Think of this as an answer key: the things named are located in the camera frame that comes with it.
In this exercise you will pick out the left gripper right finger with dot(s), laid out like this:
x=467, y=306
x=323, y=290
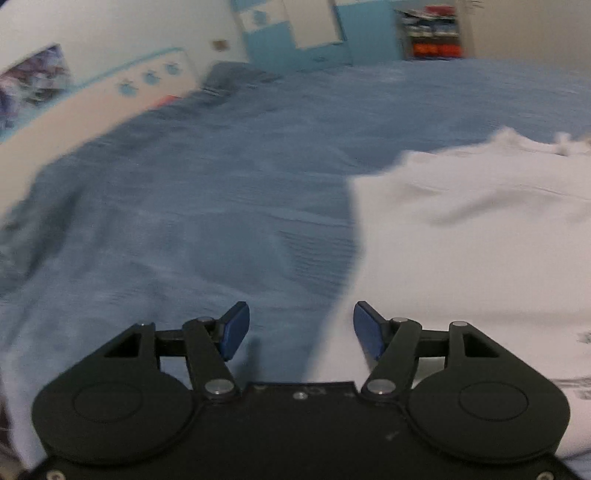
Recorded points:
x=393, y=346

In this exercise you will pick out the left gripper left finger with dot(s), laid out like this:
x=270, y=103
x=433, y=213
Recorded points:
x=209, y=345

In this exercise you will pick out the white printed t-shirt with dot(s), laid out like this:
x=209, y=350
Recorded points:
x=496, y=234

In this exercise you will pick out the blue bedspread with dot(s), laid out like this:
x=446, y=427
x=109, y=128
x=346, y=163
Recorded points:
x=210, y=200

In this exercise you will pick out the white blue headboard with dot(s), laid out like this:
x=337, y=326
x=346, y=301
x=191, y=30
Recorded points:
x=87, y=111

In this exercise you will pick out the blue pillow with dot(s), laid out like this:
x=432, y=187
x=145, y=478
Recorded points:
x=225, y=78

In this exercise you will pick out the shoe rack with shoes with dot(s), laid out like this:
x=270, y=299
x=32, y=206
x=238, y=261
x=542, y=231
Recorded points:
x=431, y=32

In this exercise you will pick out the purple poster above headboard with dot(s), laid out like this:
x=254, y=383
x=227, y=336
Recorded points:
x=30, y=84

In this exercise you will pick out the blue white wardrobe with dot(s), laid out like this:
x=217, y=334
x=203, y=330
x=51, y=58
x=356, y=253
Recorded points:
x=283, y=36

